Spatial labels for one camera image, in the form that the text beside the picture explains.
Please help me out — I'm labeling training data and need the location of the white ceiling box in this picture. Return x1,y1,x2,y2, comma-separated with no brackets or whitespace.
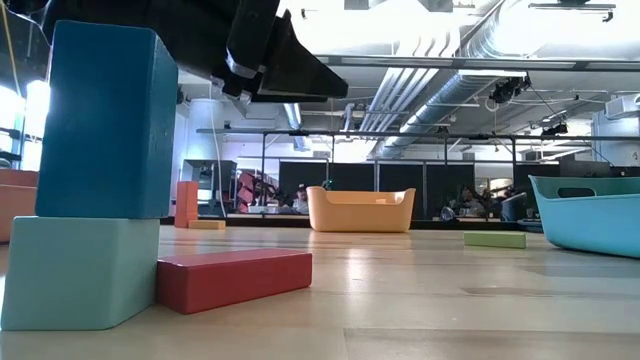
603,93,640,120

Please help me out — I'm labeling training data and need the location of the person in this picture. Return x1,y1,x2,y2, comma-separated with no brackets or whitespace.
292,183,311,215
452,184,489,221

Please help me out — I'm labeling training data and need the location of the grey monitor cart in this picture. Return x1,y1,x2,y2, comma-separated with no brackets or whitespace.
180,158,239,217

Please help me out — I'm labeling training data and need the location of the orange plastic bin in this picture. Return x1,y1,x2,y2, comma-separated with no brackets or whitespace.
0,168,40,245

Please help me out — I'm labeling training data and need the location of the pale teal block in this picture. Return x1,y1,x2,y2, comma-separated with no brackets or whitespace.
0,215,161,332

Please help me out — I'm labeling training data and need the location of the black partition panel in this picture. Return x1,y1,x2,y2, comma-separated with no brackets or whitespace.
278,160,476,220

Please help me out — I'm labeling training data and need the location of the small black ceiling device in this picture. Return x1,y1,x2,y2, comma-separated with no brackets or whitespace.
539,122,570,137

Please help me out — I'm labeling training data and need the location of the teal plastic bin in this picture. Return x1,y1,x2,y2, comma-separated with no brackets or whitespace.
528,174,640,260

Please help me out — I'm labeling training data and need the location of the dark blue block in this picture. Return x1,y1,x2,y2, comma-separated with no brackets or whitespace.
34,19,180,220

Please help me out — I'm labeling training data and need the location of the yellow plastic bin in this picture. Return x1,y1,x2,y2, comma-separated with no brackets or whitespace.
305,185,417,234

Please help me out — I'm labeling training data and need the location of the long orange-red block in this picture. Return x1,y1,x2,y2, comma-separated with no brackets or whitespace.
173,180,200,229

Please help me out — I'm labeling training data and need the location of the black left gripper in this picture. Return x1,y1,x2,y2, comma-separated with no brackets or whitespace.
149,0,350,105

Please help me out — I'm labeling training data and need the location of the red equipment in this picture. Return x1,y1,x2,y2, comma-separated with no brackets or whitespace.
237,170,275,214

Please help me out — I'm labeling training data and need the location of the black metal rack frame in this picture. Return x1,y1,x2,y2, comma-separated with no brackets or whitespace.
196,128,640,221

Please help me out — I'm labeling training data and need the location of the silver ventilation duct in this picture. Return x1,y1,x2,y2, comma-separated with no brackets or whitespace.
369,0,534,161

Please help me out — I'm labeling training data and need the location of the bright window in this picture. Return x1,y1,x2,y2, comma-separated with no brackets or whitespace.
0,79,51,171

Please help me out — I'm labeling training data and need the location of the black hanging ceiling device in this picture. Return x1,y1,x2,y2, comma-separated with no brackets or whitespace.
487,74,532,105

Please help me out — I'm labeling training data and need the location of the light orange flat block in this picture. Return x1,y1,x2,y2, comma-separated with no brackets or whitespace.
187,219,227,231

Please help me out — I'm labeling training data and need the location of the red block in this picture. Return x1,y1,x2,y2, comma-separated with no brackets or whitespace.
155,248,314,316

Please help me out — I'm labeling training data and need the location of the light green block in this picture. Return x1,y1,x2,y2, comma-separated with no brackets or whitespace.
462,230,528,250

